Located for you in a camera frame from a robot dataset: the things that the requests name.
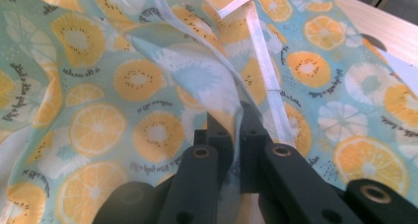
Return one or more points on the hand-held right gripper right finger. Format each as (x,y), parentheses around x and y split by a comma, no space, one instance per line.
(249,158)

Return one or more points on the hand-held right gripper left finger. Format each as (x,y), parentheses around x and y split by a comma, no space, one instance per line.
(225,151)

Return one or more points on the fruit-print fabric bag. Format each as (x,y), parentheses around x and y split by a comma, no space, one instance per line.
(98,86)

